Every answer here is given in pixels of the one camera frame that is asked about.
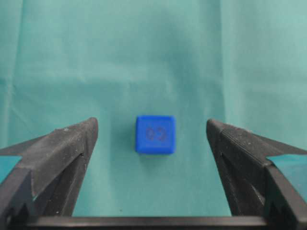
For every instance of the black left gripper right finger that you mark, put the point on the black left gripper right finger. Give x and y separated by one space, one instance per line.
255 186

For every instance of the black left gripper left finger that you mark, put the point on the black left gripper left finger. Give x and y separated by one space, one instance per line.
47 172

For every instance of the blue cube block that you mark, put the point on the blue cube block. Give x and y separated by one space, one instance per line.
155 135

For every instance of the green table cloth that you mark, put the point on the green table cloth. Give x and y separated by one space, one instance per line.
242 62

